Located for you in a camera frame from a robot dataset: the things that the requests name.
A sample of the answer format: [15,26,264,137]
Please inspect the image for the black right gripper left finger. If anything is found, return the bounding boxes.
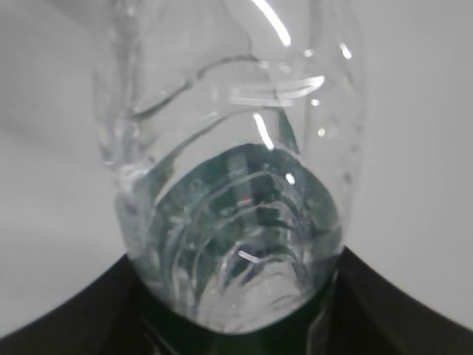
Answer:
[1,256,159,355]

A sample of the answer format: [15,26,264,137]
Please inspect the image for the clear green-label water bottle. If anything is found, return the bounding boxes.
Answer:
[94,1,366,354]

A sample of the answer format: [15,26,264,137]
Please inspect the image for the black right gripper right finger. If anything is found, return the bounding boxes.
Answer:
[313,248,472,354]

